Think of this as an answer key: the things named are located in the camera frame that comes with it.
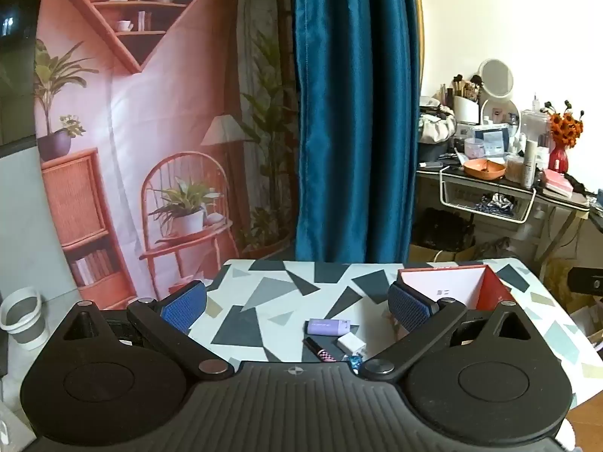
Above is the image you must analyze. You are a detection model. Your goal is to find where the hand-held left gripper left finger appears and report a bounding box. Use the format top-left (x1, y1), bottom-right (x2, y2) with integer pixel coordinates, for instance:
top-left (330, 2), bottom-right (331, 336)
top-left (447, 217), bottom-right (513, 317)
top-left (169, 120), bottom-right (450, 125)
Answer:
top-left (61, 281), bottom-right (234, 380)

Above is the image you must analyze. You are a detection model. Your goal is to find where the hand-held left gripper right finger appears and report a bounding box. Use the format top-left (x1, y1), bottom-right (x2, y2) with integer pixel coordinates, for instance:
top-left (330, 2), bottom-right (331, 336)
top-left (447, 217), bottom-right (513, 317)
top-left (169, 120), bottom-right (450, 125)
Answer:
top-left (358, 281), bottom-right (536, 382)

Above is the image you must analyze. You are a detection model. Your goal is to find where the red cardboard box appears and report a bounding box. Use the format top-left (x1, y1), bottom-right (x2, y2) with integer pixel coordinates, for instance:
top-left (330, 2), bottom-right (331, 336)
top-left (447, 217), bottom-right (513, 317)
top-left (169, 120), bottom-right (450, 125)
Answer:
top-left (396, 265), bottom-right (517, 314)

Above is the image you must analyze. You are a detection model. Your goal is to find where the small white box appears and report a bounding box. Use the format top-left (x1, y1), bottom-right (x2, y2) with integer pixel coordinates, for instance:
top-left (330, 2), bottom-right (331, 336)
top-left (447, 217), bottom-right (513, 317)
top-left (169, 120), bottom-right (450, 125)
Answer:
top-left (336, 334), bottom-right (366, 355)

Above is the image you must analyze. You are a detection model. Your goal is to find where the small purple case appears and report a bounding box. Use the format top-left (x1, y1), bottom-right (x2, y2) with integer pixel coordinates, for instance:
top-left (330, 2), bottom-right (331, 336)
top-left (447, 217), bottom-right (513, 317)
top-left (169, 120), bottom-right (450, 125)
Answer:
top-left (305, 319), bottom-right (352, 338)

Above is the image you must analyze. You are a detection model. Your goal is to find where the black pink checkered tube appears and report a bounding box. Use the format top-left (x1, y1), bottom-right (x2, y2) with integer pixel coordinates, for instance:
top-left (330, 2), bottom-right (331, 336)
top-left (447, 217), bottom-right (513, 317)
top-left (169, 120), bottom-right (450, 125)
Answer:
top-left (303, 336), bottom-right (338, 363)

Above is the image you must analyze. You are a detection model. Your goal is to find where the brown cardboard box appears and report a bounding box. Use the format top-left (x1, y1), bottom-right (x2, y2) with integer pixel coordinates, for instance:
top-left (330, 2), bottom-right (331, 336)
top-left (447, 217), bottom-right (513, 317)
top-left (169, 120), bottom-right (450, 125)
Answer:
top-left (408, 242), bottom-right (472, 265)

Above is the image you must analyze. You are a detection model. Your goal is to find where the black bag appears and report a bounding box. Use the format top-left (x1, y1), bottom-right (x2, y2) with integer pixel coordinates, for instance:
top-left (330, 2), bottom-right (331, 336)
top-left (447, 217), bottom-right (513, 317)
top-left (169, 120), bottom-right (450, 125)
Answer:
top-left (414, 206), bottom-right (474, 250)

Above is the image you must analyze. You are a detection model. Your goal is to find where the geometric patterned table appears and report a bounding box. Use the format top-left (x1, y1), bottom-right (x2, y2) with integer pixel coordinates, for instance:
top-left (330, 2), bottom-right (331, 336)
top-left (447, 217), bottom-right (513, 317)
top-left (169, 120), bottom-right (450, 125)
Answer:
top-left (188, 258), bottom-right (602, 408)

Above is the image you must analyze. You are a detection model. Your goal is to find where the blue white patterned packet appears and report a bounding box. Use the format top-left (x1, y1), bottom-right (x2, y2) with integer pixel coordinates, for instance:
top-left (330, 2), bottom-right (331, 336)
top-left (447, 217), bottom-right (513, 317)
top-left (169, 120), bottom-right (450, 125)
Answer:
top-left (473, 192), bottom-right (517, 218)

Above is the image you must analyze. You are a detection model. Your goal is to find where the orange bowl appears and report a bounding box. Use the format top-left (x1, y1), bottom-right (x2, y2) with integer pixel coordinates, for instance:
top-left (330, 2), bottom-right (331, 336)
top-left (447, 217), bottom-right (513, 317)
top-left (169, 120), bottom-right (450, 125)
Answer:
top-left (462, 158), bottom-right (508, 180)

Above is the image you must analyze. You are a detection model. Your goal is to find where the dark grey pouch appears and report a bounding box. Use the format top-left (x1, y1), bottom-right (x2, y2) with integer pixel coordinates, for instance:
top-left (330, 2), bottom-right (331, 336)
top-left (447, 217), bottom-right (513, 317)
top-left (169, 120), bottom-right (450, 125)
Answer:
top-left (418, 140), bottom-right (453, 163)

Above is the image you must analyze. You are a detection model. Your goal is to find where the white grey bucket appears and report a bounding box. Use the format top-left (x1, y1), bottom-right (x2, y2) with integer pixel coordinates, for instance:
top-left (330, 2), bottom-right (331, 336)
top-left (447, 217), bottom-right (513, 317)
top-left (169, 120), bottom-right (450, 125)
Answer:
top-left (0, 287), bottom-right (49, 352)

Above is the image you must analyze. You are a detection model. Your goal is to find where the cotton swab box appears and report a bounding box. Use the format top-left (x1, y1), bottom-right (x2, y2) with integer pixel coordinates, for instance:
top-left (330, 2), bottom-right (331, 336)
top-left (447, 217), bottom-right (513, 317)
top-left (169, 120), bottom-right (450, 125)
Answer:
top-left (504, 154), bottom-right (525, 182)

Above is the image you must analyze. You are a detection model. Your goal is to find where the beige bag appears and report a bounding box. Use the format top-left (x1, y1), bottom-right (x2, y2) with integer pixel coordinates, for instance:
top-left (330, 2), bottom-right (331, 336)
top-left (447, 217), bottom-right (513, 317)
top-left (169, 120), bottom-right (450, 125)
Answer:
top-left (419, 103), bottom-right (458, 145)

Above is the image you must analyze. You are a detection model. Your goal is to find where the printed backdrop cloth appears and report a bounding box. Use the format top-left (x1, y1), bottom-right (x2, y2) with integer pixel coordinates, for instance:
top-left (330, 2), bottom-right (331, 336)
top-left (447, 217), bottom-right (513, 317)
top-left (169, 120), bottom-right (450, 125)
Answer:
top-left (33, 0), bottom-right (298, 312)

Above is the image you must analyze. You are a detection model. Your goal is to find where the white spray bottle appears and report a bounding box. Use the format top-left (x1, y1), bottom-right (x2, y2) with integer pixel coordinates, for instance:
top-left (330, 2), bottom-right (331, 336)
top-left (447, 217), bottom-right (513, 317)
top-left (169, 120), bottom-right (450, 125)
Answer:
top-left (521, 140), bottom-right (539, 188)

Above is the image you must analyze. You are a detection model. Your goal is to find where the blue white pack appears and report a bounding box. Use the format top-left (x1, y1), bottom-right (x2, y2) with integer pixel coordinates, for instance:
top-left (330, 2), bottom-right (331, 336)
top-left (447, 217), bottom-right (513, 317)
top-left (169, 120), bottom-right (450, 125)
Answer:
top-left (470, 123), bottom-right (512, 156)

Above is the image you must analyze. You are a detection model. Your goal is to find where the pink box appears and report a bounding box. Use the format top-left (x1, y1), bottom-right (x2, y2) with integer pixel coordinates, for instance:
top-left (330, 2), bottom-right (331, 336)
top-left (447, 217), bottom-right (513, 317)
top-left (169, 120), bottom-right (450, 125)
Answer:
top-left (541, 169), bottom-right (575, 199)

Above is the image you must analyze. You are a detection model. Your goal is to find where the white brush holder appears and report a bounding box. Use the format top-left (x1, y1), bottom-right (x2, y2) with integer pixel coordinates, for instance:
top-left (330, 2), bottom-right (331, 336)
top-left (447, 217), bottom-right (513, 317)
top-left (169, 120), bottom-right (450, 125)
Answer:
top-left (451, 95), bottom-right (482, 124)

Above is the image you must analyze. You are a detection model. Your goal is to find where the red vase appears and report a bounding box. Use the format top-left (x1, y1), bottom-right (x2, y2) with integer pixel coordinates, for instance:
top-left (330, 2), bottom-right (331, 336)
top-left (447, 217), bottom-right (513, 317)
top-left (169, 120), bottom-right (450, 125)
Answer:
top-left (547, 143), bottom-right (570, 173)

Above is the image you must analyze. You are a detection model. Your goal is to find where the blue curtain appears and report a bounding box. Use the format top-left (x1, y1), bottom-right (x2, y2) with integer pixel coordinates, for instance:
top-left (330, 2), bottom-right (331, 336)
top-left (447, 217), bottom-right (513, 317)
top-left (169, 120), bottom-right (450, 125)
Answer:
top-left (291, 0), bottom-right (423, 265)

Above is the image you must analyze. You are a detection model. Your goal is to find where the clear acrylic organizer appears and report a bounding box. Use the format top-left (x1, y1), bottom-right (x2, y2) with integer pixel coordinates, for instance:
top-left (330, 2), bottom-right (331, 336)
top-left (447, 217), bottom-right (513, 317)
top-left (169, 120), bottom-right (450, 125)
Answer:
top-left (519, 109), bottom-right (552, 147)

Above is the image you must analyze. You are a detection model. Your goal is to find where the orange flower bouquet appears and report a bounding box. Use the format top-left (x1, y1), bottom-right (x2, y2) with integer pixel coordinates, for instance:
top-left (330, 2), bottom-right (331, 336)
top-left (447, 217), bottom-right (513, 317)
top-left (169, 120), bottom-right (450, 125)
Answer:
top-left (543, 99), bottom-right (585, 150)

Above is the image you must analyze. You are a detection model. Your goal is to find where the round white mirror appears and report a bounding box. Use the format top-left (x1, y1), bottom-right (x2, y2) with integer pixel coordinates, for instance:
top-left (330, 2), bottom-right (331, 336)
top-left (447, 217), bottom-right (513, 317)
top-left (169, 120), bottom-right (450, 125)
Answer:
top-left (478, 58), bottom-right (522, 129)

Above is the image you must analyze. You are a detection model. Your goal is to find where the dark window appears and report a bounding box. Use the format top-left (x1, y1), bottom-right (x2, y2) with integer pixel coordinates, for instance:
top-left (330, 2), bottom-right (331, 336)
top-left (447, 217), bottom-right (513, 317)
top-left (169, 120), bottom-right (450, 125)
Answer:
top-left (0, 0), bottom-right (46, 150)

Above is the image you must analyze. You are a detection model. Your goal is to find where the white wire basket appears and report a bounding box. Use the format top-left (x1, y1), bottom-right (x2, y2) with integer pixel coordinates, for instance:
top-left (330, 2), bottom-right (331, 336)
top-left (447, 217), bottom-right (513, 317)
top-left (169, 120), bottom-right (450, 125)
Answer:
top-left (439, 168), bottom-right (538, 224)

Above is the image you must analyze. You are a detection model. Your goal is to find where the white frame desk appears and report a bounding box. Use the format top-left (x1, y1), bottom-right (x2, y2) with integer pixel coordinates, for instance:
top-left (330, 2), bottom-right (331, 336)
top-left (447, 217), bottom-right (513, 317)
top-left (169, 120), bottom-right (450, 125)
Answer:
top-left (416, 165), bottom-right (592, 284)

